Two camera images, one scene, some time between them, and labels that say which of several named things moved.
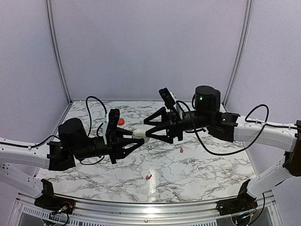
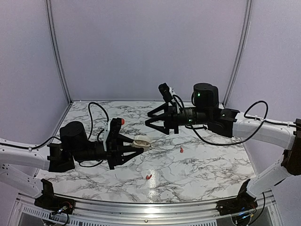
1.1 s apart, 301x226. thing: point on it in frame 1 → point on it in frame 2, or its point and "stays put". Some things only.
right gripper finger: [149, 133] → [159, 128]
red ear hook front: [147, 177] stays put
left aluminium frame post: [57, 50] stays put
